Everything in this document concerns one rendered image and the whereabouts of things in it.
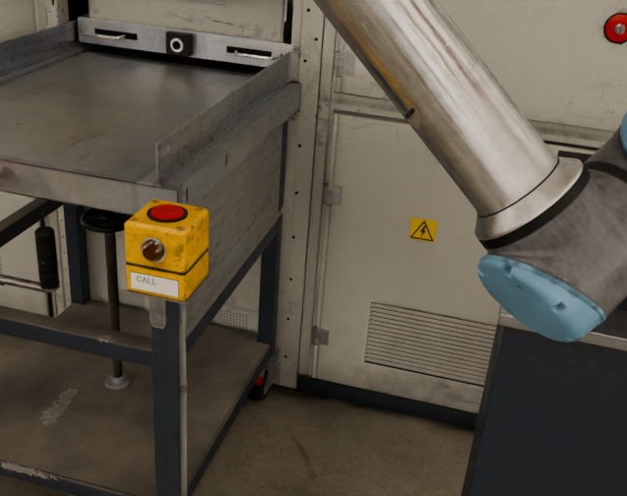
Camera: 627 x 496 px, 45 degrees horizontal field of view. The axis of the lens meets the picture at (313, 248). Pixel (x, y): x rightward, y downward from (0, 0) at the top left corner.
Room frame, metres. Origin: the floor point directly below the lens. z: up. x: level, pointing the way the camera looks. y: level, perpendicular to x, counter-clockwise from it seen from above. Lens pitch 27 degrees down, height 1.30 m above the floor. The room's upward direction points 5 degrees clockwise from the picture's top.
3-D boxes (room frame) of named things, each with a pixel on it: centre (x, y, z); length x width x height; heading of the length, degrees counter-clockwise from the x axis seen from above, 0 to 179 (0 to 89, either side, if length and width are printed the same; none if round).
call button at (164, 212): (0.85, 0.18, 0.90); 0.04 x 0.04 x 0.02
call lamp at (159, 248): (0.81, 0.19, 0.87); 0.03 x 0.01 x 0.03; 77
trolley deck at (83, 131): (1.45, 0.43, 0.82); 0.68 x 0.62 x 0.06; 167
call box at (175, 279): (0.85, 0.18, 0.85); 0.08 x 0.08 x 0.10; 77
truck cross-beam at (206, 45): (1.84, 0.34, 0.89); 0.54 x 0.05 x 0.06; 77
